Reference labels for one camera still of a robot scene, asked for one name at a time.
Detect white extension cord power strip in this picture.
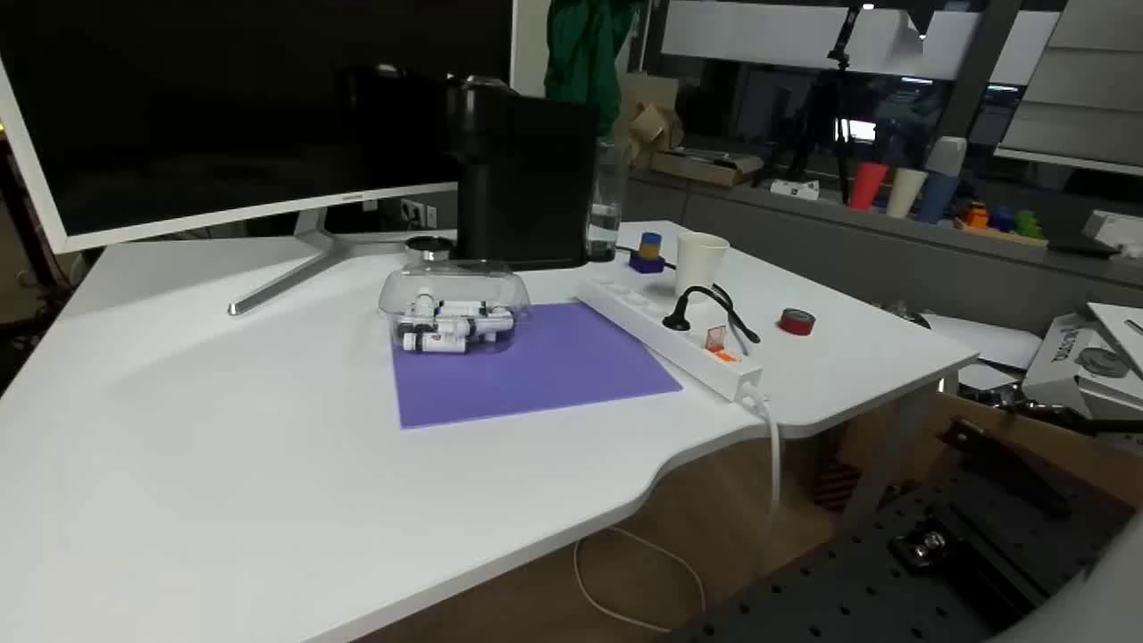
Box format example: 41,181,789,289
576,278,766,405

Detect purple paper mat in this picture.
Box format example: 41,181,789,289
391,295,685,433

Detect blue yellow stacked toy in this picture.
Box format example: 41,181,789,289
629,228,671,274

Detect black power plug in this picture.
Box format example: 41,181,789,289
663,282,766,351

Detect clear glass bowl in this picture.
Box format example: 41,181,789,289
380,258,534,357

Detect white coffee capsules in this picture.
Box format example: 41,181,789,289
392,293,520,357

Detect clear water tank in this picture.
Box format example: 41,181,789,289
588,133,633,262

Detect white paper cup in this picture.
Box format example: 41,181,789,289
671,228,734,293

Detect black coffee machine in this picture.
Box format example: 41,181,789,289
443,71,603,272

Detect red round cap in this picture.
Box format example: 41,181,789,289
777,305,822,339

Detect green hanging cloth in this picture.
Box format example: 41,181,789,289
543,0,651,134

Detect red plastic cup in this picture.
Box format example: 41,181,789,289
844,162,894,218

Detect cream plastic cup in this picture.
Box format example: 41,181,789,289
883,163,928,222

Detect blue plastic cup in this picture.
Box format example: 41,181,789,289
913,166,963,228

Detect black perforated breadboard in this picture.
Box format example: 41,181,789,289
664,477,1129,643

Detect white framed computer monitor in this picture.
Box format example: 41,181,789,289
0,0,520,319

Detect white power cable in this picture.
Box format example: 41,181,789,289
567,382,789,640

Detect black camera tripod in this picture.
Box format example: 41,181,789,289
783,0,886,206

